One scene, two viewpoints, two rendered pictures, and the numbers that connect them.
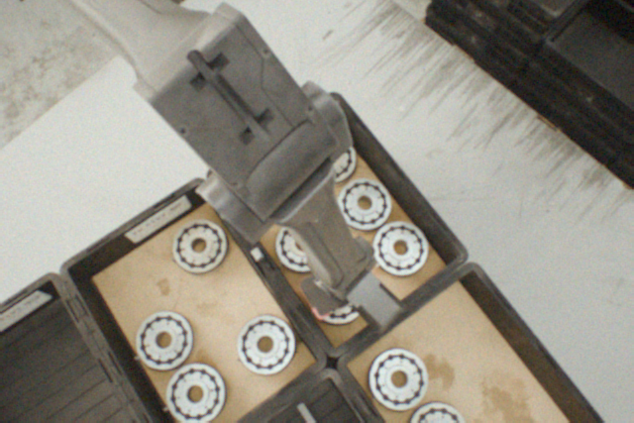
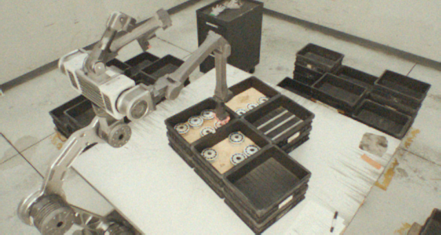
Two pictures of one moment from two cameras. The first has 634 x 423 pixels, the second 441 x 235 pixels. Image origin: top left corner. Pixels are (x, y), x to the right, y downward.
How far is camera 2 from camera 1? 1.71 m
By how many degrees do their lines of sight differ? 53
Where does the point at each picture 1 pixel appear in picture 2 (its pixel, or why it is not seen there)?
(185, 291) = (223, 159)
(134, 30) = (209, 43)
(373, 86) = (149, 135)
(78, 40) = not seen: outside the picture
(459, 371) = (238, 106)
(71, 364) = (249, 185)
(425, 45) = (134, 124)
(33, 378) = (255, 195)
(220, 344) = (237, 150)
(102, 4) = (202, 49)
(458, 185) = not seen: hidden behind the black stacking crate
